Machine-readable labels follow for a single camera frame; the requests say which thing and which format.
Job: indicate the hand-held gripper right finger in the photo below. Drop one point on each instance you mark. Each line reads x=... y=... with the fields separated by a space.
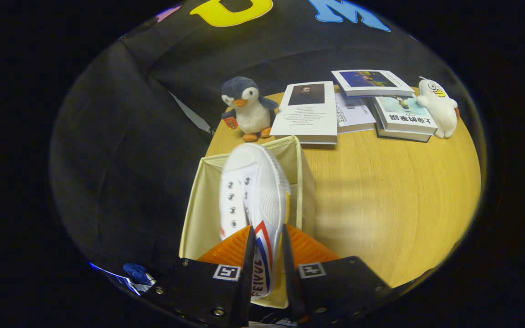
x=290 y=273

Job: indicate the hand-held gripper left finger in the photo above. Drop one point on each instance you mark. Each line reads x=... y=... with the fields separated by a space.
x=246 y=273

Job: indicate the beige fabric storage box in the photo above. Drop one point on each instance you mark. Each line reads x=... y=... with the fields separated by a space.
x=198 y=214

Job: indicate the white canvas shoe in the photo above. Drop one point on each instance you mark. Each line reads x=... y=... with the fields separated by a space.
x=262 y=191

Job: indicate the computer monitor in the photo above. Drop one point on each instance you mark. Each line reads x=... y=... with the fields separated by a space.
x=137 y=275

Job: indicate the white book with portrait cover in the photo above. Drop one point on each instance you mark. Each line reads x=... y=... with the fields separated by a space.
x=308 y=120

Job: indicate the penguin plush toy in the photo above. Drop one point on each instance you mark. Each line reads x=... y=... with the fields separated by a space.
x=251 y=118

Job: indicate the plain white book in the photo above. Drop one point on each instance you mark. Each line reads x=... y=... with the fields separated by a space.
x=356 y=116

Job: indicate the black backdrop cloth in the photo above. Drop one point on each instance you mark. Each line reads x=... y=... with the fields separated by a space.
x=116 y=159

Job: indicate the book with teal picture cover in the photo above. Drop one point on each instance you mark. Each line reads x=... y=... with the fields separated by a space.
x=404 y=118

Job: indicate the book with blue picture cover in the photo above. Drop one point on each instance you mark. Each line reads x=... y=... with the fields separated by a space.
x=367 y=79

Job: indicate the white duck plush toy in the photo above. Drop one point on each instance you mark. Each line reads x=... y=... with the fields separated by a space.
x=438 y=111

